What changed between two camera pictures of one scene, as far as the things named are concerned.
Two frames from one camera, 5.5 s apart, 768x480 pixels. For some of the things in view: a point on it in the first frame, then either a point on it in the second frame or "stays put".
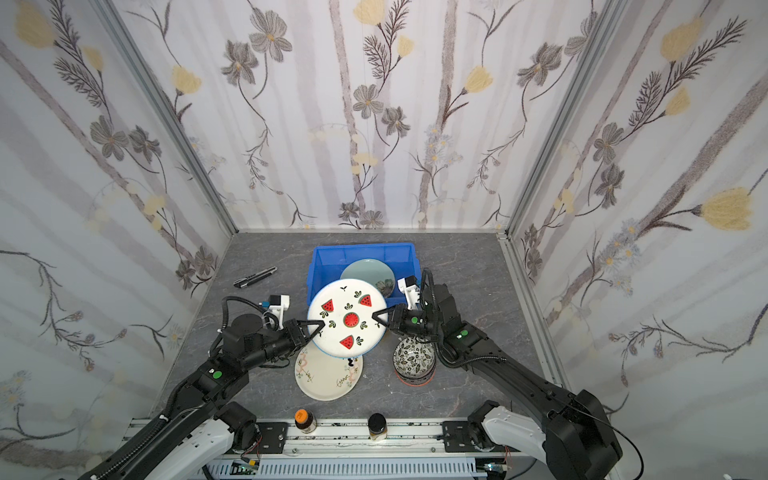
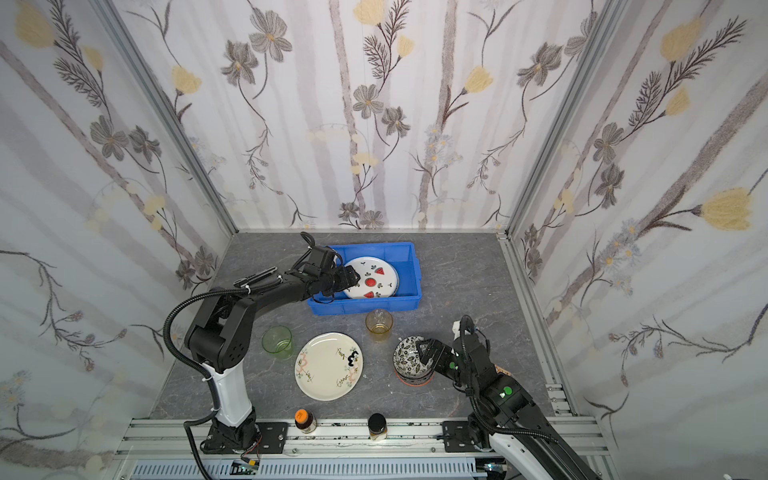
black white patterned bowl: (414, 361) stays put
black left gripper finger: (308, 339) -> (346, 278)
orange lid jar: (304, 421) stays put
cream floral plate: (322, 376) stays put
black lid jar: (377, 427) stays put
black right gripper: (405, 321) -> (442, 355)
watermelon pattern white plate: (346, 307) -> (379, 278)
